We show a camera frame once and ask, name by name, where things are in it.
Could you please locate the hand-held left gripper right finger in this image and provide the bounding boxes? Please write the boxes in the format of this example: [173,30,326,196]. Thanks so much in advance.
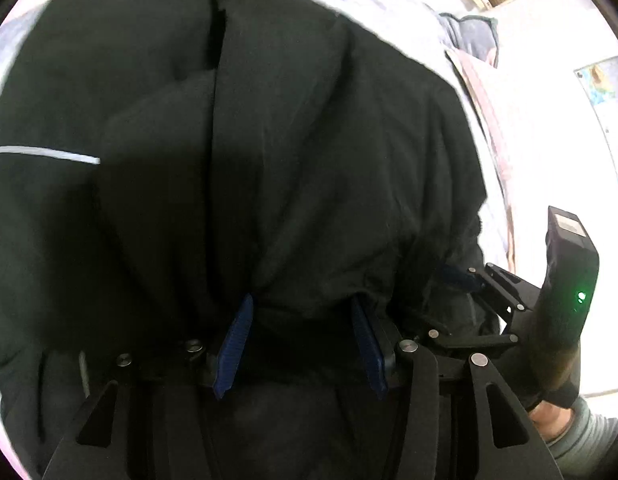
[350,299,563,480]

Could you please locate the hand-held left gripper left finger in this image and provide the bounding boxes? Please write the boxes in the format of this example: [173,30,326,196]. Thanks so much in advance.
[42,293,256,480]

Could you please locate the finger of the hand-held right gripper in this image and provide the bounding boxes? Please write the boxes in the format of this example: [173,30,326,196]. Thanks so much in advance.
[441,262,540,322]
[413,321,520,355]

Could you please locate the black hooded jacket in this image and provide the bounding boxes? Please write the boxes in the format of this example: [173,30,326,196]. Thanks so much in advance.
[0,0,504,480]

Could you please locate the person's right forearm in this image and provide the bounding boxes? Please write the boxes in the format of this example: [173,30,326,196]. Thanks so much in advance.
[543,396,618,480]

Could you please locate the person's right hand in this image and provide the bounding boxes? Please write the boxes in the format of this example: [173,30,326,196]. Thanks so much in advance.
[528,394,577,445]

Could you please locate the pink pillow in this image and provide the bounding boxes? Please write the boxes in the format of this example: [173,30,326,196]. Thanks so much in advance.
[445,48,517,273]

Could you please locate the grey pillow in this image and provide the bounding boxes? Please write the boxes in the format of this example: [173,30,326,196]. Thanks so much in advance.
[436,11,500,68]

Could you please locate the grey floral blanket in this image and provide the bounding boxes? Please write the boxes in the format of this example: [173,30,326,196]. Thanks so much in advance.
[0,0,510,480]

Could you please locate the wall map poster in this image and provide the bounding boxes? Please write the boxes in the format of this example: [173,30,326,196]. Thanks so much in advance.
[574,53,618,201]

